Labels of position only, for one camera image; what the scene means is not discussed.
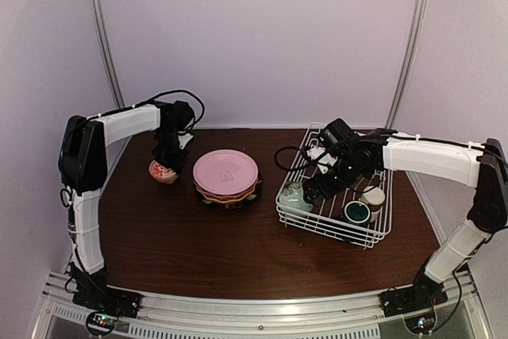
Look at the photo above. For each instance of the white red patterned bowl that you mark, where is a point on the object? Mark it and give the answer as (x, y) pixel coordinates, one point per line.
(162, 174)

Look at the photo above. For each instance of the yellow polka dot plate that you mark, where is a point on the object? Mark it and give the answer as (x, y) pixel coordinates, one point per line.
(227, 201)

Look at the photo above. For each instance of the right aluminium corner post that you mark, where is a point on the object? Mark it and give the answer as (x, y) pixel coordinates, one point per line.
(416, 23)

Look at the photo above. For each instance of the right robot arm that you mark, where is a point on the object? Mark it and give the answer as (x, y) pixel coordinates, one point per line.
(343, 156)

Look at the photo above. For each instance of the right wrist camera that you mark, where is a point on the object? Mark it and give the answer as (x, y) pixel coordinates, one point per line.
(323, 160)

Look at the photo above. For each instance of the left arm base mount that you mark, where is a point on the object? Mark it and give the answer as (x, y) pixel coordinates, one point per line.
(93, 292)

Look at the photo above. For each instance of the white brown small cup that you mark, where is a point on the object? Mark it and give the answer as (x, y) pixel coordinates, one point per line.
(374, 199)

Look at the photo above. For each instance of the aluminium corner post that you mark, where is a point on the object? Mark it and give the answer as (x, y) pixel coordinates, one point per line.
(106, 53)
(416, 23)

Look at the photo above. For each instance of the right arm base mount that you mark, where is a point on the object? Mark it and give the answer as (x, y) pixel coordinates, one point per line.
(422, 294)

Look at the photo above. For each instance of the pink polka dot plate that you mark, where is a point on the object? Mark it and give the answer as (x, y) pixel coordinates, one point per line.
(226, 194)

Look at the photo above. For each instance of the pale green floral bowl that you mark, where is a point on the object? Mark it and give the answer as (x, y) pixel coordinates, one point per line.
(292, 202)

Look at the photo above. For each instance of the black striped rim plate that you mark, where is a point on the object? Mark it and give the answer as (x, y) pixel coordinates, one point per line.
(234, 206)

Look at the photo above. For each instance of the left aluminium corner post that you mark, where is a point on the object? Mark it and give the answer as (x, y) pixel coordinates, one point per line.
(106, 53)

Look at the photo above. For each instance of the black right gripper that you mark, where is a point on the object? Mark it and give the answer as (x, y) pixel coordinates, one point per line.
(329, 190)

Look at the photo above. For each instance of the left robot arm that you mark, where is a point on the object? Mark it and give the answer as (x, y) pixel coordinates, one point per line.
(84, 166)

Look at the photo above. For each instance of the white wire dish rack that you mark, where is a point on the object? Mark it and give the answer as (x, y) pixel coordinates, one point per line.
(326, 218)

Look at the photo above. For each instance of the dark teal small cup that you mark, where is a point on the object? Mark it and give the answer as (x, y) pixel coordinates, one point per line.
(356, 213)

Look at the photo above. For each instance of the aluminium front frame rail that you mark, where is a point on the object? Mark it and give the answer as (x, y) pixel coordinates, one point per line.
(357, 315)

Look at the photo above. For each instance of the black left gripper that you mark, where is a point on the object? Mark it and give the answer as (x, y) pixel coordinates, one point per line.
(175, 163)

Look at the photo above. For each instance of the plain pink plate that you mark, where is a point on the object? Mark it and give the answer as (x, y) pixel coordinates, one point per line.
(225, 170)

